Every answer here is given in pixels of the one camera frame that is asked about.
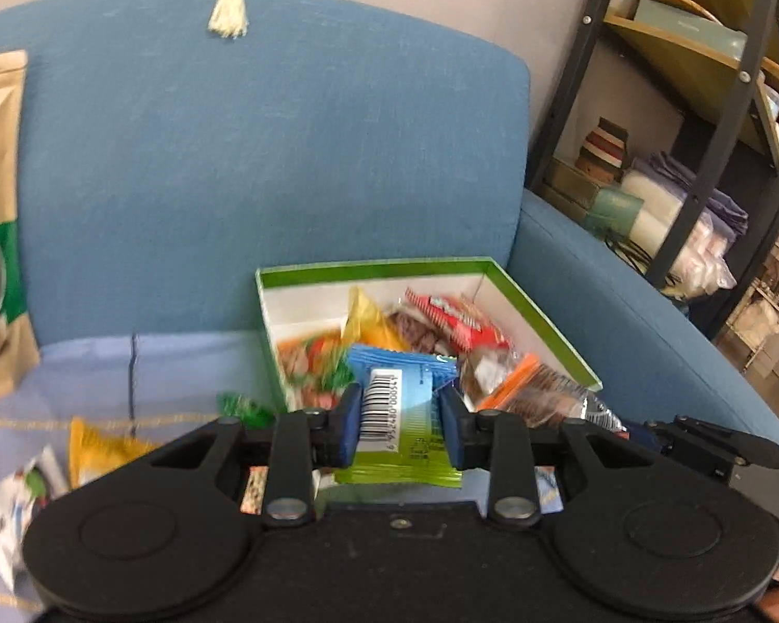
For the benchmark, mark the olive green box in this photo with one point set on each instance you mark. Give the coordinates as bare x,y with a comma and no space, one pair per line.
571,188

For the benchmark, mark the pale green box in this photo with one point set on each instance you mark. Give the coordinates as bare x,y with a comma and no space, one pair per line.
617,207

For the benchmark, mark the stack of striped rolls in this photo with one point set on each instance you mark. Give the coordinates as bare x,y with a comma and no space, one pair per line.
602,149

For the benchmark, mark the teal storage box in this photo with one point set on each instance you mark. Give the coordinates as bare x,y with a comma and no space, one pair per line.
688,29

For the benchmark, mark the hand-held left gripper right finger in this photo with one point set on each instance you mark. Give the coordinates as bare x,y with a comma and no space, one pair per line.
451,425

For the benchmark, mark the light blue blanket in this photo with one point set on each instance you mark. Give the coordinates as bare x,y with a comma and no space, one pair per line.
169,370

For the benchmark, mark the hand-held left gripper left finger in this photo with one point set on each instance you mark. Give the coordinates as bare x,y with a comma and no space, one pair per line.
349,425

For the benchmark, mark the red snack packet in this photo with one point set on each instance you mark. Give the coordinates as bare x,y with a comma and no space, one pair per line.
461,324

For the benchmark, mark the green white cardboard box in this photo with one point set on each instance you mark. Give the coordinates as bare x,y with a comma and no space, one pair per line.
298,302

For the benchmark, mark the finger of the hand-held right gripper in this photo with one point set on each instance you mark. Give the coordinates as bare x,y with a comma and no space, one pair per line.
714,441

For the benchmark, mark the blue green snack packet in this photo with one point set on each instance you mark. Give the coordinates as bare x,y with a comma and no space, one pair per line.
402,415

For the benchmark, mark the clear brown cookie packet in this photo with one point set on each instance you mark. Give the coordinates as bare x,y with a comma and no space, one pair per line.
552,396

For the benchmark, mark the cream tassel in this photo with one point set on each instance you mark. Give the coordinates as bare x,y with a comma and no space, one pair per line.
228,10

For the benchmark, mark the clear plastic bags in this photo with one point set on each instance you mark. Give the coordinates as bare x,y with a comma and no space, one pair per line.
704,259

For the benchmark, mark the purple folded cloth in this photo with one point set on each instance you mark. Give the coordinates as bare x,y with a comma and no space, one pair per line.
701,188

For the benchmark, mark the white foam roll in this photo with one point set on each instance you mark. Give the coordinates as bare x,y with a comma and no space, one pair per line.
652,207

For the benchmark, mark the black metal shelf rack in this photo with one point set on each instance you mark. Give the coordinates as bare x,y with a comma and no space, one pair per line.
574,65

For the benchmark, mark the blue fabric armchair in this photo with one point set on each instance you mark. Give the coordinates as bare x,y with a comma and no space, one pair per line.
266,143

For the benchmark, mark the green candy wrapper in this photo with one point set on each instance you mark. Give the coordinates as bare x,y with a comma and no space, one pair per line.
246,409

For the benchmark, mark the white snack packet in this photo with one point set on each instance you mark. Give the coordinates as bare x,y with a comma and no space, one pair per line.
6,512

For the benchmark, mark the orange brown snack packet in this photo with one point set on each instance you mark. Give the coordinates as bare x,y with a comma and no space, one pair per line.
493,376

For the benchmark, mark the yellow pointed snack packet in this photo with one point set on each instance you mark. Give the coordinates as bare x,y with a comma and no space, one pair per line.
370,321

